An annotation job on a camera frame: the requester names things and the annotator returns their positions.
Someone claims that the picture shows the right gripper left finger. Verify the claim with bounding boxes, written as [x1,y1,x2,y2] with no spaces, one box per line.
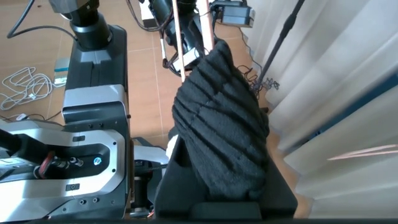
[154,138,208,219]

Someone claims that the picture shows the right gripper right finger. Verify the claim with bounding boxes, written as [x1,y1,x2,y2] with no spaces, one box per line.
[259,154,299,219]

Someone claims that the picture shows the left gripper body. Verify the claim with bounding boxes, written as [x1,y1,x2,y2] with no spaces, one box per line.
[160,18,208,76]

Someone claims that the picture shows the black shorts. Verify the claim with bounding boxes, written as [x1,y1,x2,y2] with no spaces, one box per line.
[171,39,280,202]

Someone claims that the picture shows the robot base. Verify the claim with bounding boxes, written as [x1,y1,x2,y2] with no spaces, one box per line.
[0,0,170,220]

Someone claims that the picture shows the black clothes rack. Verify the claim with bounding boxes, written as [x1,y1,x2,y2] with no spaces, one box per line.
[256,0,307,87]

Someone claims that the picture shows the black cable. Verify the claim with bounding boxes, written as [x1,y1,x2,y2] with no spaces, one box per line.
[6,0,78,40]

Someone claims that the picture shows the white cable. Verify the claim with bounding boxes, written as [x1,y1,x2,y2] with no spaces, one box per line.
[0,66,55,112]

